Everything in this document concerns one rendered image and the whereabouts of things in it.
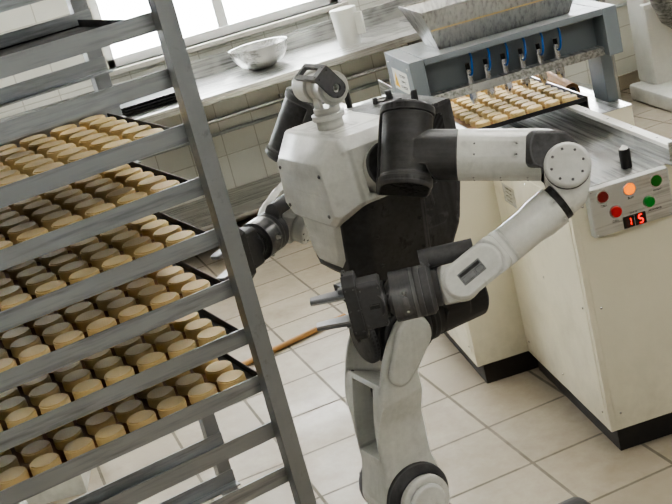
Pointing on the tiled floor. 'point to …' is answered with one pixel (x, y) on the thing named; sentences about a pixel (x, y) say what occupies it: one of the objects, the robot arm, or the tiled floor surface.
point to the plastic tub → (63, 490)
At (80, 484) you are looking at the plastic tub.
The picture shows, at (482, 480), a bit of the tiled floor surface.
